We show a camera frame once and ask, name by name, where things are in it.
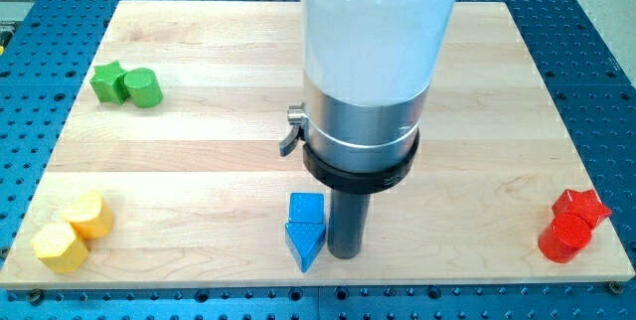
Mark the red star block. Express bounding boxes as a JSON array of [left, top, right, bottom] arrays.
[[552, 189, 612, 230]]

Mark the yellow cylinder block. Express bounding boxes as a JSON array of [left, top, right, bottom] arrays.
[[62, 191, 114, 240]]

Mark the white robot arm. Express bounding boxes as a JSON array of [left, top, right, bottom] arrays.
[[299, 0, 455, 194]]

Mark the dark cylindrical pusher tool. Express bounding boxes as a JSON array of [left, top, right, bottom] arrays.
[[327, 190, 371, 259]]

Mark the green cylinder block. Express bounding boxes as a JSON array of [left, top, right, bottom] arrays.
[[123, 68, 163, 108]]

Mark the red cylinder block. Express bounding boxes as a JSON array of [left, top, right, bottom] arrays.
[[538, 214, 592, 263]]

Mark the blue triangle block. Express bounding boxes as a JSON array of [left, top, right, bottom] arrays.
[[285, 222, 326, 273]]

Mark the green star block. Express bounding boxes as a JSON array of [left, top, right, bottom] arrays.
[[89, 61, 129, 105]]

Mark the blue cube block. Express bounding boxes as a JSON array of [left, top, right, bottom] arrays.
[[288, 193, 325, 224]]

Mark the yellow hexagon block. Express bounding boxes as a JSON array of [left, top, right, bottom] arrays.
[[31, 222, 89, 273]]

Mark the wooden board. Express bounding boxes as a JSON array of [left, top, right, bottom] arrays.
[[1, 1, 634, 289]]

